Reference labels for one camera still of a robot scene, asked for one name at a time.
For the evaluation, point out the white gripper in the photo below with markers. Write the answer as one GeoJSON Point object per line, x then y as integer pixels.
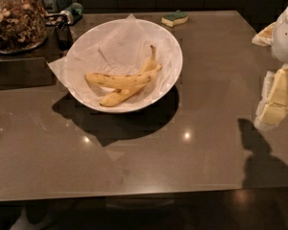
{"type": "Point", "coordinates": [286, 35]}

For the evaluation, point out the yellow banana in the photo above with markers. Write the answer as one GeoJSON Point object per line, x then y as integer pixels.
{"type": "Point", "coordinates": [117, 96]}
{"type": "Point", "coordinates": [122, 81]}

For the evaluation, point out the white bowl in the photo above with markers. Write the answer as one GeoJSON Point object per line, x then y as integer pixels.
{"type": "Point", "coordinates": [156, 93]}

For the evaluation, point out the yellow green sponge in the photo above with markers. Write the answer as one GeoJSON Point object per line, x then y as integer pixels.
{"type": "Point", "coordinates": [175, 18]}

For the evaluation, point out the white paper liner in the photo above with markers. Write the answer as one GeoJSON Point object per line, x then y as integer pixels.
{"type": "Point", "coordinates": [118, 48]}

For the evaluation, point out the dark bottle with green cap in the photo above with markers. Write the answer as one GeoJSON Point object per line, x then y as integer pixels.
{"type": "Point", "coordinates": [62, 21]}

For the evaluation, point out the glass jar of nuts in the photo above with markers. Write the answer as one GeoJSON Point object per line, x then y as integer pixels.
{"type": "Point", "coordinates": [22, 25]}

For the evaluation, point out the dark tray block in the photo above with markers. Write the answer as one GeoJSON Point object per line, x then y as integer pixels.
{"type": "Point", "coordinates": [25, 73]}

